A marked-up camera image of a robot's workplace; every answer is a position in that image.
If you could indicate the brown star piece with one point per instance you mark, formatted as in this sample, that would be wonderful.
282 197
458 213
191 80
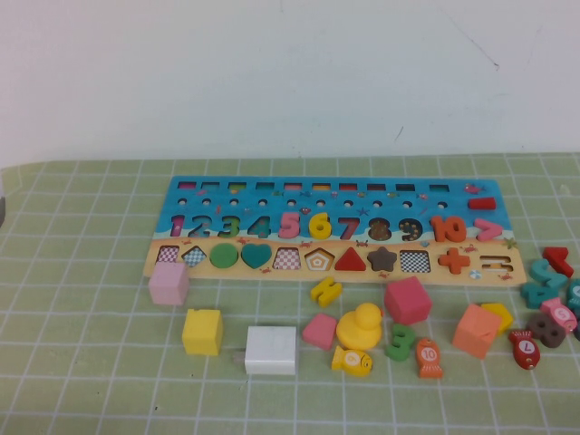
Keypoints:
382 259

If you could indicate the yellow equals sign piece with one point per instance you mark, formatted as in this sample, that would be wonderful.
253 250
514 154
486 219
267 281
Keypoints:
324 286

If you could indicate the blue beach number puzzle board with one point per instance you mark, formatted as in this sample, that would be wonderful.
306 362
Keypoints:
460 197

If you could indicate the teal heart piece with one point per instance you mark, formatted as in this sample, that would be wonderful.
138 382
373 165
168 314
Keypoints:
256 256

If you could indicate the pink fish number five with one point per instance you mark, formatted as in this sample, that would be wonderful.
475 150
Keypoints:
562 313

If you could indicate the orange fish number ten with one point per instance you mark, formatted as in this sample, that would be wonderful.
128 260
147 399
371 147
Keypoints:
429 355

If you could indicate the yellow rubber duck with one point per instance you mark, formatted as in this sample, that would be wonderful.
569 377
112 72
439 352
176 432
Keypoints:
358 333

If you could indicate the green number three piece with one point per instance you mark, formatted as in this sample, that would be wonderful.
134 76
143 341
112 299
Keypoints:
402 343

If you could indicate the orange plus sign piece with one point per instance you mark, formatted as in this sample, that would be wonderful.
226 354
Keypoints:
454 261

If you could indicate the red triangle piece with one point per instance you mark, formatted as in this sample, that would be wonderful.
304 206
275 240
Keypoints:
350 263

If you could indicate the teal fish number four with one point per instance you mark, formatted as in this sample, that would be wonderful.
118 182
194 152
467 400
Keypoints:
575 294

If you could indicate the magenta cube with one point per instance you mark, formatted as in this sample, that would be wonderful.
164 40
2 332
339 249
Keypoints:
408 301

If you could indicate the yellow number six piece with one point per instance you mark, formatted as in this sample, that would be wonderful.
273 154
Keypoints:
316 226

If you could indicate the orange cube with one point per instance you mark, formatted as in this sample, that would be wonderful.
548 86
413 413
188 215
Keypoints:
473 333

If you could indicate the red minus sign piece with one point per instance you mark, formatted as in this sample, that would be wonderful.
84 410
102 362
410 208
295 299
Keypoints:
483 204

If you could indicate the yellow cube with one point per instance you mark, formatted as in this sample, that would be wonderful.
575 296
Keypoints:
201 334

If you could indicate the green checked tablecloth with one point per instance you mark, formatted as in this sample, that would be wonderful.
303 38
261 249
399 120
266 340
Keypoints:
90 362

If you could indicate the orange number ten piece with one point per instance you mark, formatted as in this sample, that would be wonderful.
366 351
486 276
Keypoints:
437 229

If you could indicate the brown number eight piece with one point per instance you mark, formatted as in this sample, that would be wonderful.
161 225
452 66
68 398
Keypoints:
547 341

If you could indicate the pink number five piece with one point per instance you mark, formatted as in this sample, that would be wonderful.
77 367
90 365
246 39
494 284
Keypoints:
290 224

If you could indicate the light pink cube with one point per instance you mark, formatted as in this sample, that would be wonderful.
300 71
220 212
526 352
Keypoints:
167 284

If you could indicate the teal number four piece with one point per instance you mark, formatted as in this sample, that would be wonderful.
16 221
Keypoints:
541 293

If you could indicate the teal number two piece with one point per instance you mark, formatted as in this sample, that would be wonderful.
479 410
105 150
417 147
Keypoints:
539 272

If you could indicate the red fish number seven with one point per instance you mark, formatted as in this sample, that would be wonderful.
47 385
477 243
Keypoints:
527 349

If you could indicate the green circle piece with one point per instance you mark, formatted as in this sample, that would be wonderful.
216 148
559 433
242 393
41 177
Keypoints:
224 256

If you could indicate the white power adapter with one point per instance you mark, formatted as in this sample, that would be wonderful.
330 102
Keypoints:
270 351

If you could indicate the pink trapezoid piece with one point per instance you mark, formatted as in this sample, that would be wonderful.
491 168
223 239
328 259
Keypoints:
319 332

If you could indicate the red number seven piece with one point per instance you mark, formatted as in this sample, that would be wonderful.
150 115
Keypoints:
555 254

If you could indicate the pink greater-than sign piece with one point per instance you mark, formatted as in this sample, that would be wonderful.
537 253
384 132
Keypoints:
496 229

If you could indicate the yellow pentagon piece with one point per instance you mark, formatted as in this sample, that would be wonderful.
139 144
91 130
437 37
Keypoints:
500 317

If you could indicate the yellow fish number nine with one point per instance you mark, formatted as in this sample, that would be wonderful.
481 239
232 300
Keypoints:
351 361

